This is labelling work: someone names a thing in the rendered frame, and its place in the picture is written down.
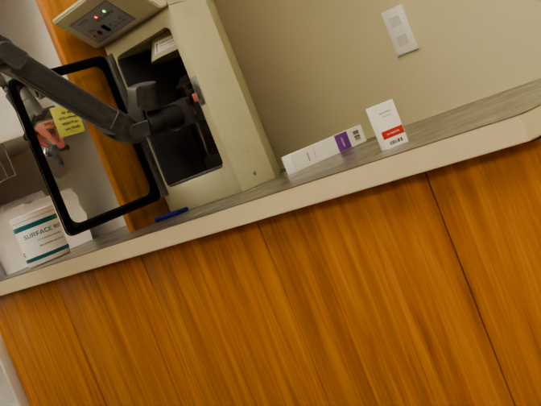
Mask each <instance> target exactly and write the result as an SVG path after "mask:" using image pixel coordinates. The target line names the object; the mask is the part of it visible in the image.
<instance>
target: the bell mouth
mask: <svg viewBox="0 0 541 406"><path fill-rule="evenodd" d="M178 57H180V53H179V50H178V48H177V46H176V42H175V40H174V38H173V36H172V33H171V31H170V30H169V31H165V32H164V33H162V34H160V35H158V36H156V37H155V38H154V39H153V40H152V42H151V63H152V64H159V63H163V62H166V61H169V60H173V59H175V58H178Z"/></svg>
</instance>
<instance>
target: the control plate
mask: <svg viewBox="0 0 541 406"><path fill-rule="evenodd" d="M102 10H105V11H106V13H104V12H102ZM94 16H97V17H98V19H95V18H94ZM118 16H121V17H122V18H121V19H119V17H118ZM114 19H115V20H117V22H116V23H115V22H114ZM134 20H136V19H135V18H134V17H132V16H131V15H129V14H127V13H126V12H124V11H123V10H121V9H119V8H117V7H116V6H115V5H113V4H111V3H110V2H108V1H106V0H105V1H104V2H102V3H101V4H99V5H98V6H96V7H95V8H94V9H92V10H91V11H90V12H89V13H87V14H86V15H84V16H83V17H81V18H80V19H78V20H77V21H76V22H75V23H73V24H72V25H71V26H70V27H71V28H73V29H75V30H76V31H79V32H80V33H81V34H83V35H85V36H87V37H88V38H90V39H91V40H93V41H95V42H96V43H98V44H99V43H100V42H102V41H103V40H105V39H107V38H108V37H110V36H111V35H112V34H114V33H115V32H117V31H119V30H120V29H122V28H123V27H124V26H126V25H127V24H129V23H131V22H132V21H134ZM109 23H112V24H113V25H111V26H110V25H109ZM102 25H105V26H107V27H108V28H110V29H111V31H106V30H105V29H103V28H101V26H102ZM97 31H102V35H99V34H98V33H97ZM93 35H95V36H96V37H93Z"/></svg>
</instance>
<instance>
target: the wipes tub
mask: <svg viewBox="0 0 541 406"><path fill-rule="evenodd" d="M10 224H11V227H12V229H13V231H14V235H15V237H16V238H17V241H18V243H19V246H20V248H21V251H22V253H23V256H24V258H25V260H26V262H27V265H28V267H29V268H32V267H36V266H39V265H41V264H43V263H46V262H49V261H51V260H53V259H56V258H59V257H60V256H63V255H66V254H67V253H69V252H70V251H71V250H70V247H69V245H68V241H67V239H66V237H65V235H64V232H63V229H62V227H61V224H60V221H59V219H58V217H57V215H56V211H55V210H54V207H53V205H47V206H44V207H43V208H40V209H36V210H34V211H31V212H29V213H25V214H24V215H21V216H19V217H17V218H14V219H12V220H10Z"/></svg>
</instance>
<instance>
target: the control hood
mask: <svg viewBox="0 0 541 406"><path fill-rule="evenodd" d="M104 1H105V0H78V1H77V2H75V3H74V4H73V5H71V6H70V7H69V8H68V9H67V10H65V11H64V12H62V13H61V14H59V15H58V16H57V17H56V18H54V19H53V21H52V22H53V23H54V24H55V25H56V26H58V27H61V28H62V29H64V30H66V31H67V32H69V33H70V34H72V35H74V36H76V37H77V38H78V39H81V40H83V41H84V42H86V43H87V44H89V45H91V46H92V47H94V48H103V47H104V46H106V45H107V44H109V43H111V42H112V41H114V40H115V39H116V38H118V37H119V36H121V35H123V34H125V33H126V32H128V31H129V30H130V29H132V28H133V27H135V26H137V25H139V24H140V23H141V22H143V21H144V20H146V19H148V18H149V17H151V16H152V15H153V14H155V13H157V12H158V11H160V10H162V9H163V8H164V7H165V6H167V2H166V0H106V1H108V2H110V3H111V4H113V5H115V6H116V7H117V8H119V9H121V10H123V11H124V12H126V13H127V14H129V15H131V16H132V17H134V18H135V20H134V21H132V22H131V23H129V24H127V25H126V26H124V27H123V28H122V29H120V30H119V31H117V32H115V33H114V34H112V35H111V36H110V37H108V38H107V39H105V40H103V41H102V42H100V43H96V42H95V41H93V40H91V39H90V38H88V37H87V36H85V35H83V34H81V33H80V32H79V31H76V30H75V29H73V28H71V27H70V26H71V25H72V24H73V23H75V22H76V21H77V20H78V19H80V18H81V17H83V16H84V15H86V14H87V13H89V12H90V11H91V10H92V9H94V8H95V7H96V6H98V5H99V4H101V3H102V2H104Z"/></svg>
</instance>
